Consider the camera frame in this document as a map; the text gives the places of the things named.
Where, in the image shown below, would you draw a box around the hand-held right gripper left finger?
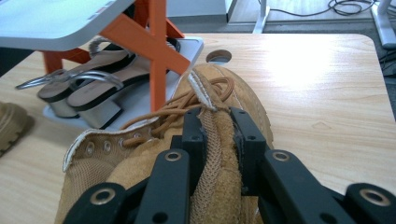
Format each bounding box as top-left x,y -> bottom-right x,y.
171,106 -> 208,196

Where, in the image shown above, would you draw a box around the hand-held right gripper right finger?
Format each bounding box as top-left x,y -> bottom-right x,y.
228,106 -> 273,196

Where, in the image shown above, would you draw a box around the tan suede lace-up boot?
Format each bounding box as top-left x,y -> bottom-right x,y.
54,63 -> 276,224
0,102 -> 35,157

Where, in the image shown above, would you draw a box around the black silver heeled sandal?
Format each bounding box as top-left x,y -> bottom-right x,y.
65,38 -> 182,131
15,36 -> 138,119

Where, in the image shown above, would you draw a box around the white shoe rack orange legs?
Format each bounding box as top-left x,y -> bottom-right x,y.
0,0 -> 205,132

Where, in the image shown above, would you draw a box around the white cabinet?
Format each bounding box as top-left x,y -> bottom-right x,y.
166,0 -> 238,23

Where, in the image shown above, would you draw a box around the black floor cables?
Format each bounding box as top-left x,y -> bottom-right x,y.
269,0 -> 378,17

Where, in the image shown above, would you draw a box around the white metal desk frame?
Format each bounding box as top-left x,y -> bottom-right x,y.
251,0 -> 396,49

